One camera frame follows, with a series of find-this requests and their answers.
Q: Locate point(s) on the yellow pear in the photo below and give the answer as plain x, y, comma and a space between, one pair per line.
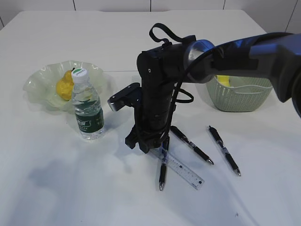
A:
65, 85

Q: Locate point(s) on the black pen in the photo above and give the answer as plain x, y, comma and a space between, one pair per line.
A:
190, 144
218, 140
164, 162

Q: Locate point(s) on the clear plastic ruler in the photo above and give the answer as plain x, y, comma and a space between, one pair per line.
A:
182, 170

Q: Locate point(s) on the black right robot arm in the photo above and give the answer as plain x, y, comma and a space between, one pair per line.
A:
273, 56

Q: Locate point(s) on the green woven plastic basket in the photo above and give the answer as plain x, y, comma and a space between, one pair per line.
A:
241, 94

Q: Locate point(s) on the translucent green wavy plate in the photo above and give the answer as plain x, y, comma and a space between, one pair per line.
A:
40, 86

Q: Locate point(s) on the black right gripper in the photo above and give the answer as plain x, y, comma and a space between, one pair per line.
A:
159, 68

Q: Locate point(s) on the clear water bottle green label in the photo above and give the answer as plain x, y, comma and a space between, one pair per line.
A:
87, 105

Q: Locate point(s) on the black pen on ruler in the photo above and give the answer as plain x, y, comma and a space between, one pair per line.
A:
164, 162

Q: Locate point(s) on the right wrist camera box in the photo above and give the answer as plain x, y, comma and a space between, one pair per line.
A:
130, 96

